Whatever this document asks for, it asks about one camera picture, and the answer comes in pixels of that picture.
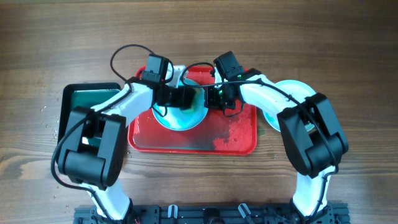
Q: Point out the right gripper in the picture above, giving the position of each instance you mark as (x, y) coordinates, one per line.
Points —
(210, 102)

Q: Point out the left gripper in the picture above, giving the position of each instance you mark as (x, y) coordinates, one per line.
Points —
(182, 94)

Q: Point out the light blue plate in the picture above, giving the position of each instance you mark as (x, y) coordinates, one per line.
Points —
(177, 119)
(298, 89)

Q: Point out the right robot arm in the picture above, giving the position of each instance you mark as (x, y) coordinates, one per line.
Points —
(313, 138)

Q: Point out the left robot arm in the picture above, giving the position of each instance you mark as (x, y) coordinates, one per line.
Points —
(90, 155)

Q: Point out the red plastic tray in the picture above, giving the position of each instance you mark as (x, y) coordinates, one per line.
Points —
(207, 132)

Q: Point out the black water tray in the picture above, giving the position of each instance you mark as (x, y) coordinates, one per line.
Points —
(85, 95)

